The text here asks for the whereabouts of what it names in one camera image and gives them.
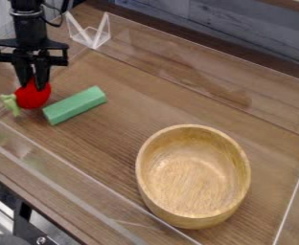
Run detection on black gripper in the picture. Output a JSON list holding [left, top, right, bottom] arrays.
[[0, 0, 69, 91]]

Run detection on green foam block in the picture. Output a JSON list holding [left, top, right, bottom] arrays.
[[42, 86, 107, 125]]

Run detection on wooden bowl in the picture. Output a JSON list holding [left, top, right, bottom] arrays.
[[135, 124, 252, 230]]

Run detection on black metal table leg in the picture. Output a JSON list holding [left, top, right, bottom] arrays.
[[13, 201, 59, 245]]

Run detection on clear acrylic corner bracket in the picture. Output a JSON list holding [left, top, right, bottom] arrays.
[[65, 12, 111, 50]]

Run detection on clear acrylic front wall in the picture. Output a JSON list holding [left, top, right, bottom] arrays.
[[0, 108, 200, 245]]

